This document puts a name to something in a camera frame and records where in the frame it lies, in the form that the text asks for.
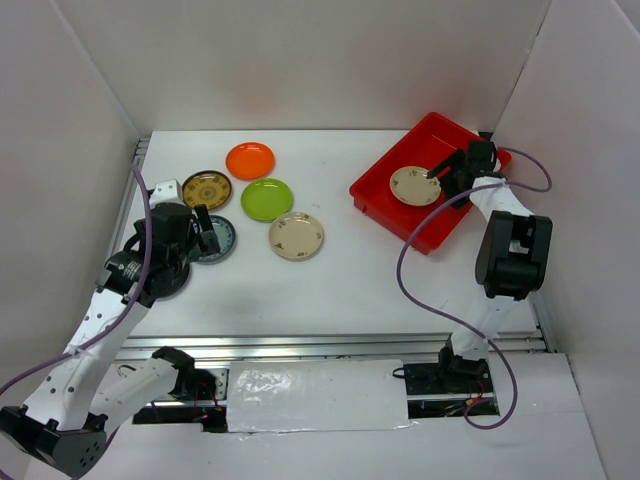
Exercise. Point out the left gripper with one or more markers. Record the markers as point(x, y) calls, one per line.
point(207, 237)

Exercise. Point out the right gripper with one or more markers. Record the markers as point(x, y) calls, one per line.
point(454, 161)

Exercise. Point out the blue patterned plate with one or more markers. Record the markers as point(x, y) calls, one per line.
point(226, 236)

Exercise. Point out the cream floral plate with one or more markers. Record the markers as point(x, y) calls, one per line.
point(296, 236)
point(411, 186)

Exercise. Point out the yellow patterned dark plate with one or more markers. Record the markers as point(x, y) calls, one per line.
point(210, 188)

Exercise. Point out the black plate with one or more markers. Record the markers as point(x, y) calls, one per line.
point(167, 281)

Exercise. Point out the green plate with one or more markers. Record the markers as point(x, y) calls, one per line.
point(266, 199)

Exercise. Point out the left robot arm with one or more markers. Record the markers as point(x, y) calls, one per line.
point(68, 420)

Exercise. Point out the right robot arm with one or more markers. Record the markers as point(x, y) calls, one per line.
point(511, 261)

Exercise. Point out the red plastic bin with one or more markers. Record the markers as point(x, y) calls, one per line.
point(433, 139)

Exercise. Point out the orange plate far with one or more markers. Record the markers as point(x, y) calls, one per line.
point(250, 161)

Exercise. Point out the white foil-covered panel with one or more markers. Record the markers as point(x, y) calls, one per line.
point(310, 396)

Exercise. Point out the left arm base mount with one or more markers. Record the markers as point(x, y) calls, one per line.
point(200, 385)

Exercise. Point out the aluminium rail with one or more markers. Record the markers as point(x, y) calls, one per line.
point(137, 349)

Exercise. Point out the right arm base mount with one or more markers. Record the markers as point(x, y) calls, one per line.
point(428, 379)

